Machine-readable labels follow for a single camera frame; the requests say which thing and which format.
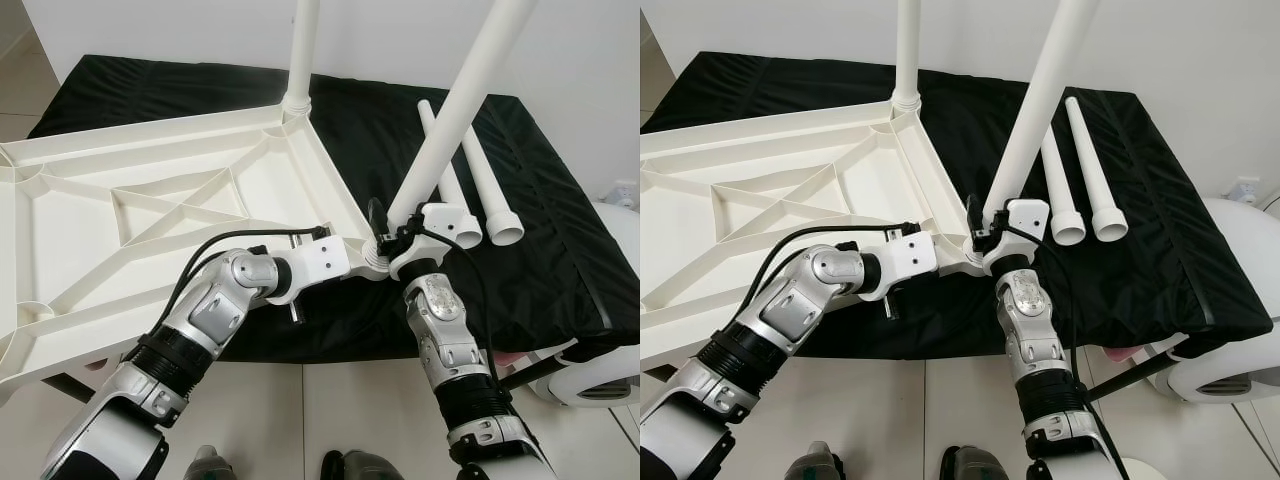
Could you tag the white plastic table leg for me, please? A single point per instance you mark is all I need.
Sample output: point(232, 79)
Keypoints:
point(452, 185)
point(305, 50)
point(908, 50)
point(1040, 100)
point(1055, 180)
point(490, 185)
point(1090, 170)
point(450, 110)

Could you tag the white plastic children table top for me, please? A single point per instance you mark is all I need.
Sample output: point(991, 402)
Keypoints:
point(760, 240)
point(150, 250)

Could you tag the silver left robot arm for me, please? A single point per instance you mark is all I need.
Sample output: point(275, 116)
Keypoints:
point(810, 305)
point(215, 310)

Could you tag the black cloth table cover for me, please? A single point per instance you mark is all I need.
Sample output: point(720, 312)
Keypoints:
point(560, 250)
point(1170, 250)

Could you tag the black metal table leg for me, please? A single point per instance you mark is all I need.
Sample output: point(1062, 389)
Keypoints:
point(1130, 370)
point(530, 372)
point(72, 385)

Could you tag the grey robot right foot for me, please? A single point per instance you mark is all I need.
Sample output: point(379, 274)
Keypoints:
point(975, 465)
point(362, 468)

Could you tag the grey robot foot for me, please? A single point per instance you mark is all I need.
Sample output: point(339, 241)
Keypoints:
point(975, 465)
point(362, 468)
point(210, 465)
point(815, 462)

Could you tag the white round appliance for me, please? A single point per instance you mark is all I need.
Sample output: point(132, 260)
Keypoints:
point(1240, 300)
point(600, 385)

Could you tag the grey robot left foot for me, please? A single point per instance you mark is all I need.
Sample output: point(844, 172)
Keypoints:
point(210, 465)
point(815, 462)

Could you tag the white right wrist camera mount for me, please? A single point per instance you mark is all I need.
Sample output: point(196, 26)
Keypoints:
point(445, 220)
point(1030, 215)

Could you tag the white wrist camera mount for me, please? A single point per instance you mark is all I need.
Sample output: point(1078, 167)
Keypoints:
point(320, 260)
point(445, 220)
point(1030, 215)
point(910, 255)

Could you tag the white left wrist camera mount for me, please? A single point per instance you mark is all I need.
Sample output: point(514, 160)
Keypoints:
point(320, 260)
point(910, 255)

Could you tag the white wall socket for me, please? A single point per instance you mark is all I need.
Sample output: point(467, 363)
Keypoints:
point(1246, 192)
point(622, 192)

